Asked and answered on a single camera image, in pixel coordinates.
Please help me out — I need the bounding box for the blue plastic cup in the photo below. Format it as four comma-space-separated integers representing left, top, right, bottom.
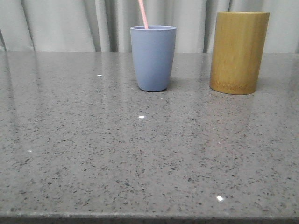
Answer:
130, 25, 177, 92

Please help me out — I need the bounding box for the grey curtain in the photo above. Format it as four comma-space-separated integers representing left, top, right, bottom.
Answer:
0, 0, 299, 53

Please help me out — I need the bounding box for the pink chopstick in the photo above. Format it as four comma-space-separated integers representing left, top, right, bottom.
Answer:
138, 0, 149, 30

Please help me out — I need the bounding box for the bamboo cylinder holder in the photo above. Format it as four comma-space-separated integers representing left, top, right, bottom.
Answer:
210, 12, 270, 95

